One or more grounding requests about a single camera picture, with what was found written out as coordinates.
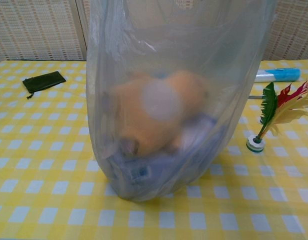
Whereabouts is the translucent plastic bag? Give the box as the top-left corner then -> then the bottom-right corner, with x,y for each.
84,0 -> 278,203

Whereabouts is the orange plush toy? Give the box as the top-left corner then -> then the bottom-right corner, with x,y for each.
103,70 -> 210,156

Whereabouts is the blue printed package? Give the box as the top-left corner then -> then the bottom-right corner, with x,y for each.
105,112 -> 219,198

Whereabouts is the yellow checkered tablecloth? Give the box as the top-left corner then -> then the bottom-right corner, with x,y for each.
0,59 -> 308,240

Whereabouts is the feather shuttlecock with white base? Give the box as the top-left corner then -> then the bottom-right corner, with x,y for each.
245,73 -> 308,153

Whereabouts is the white and blue tube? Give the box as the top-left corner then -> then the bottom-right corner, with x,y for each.
254,68 -> 302,84

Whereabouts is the black drawstring pouch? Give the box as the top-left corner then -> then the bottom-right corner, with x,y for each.
22,71 -> 67,100

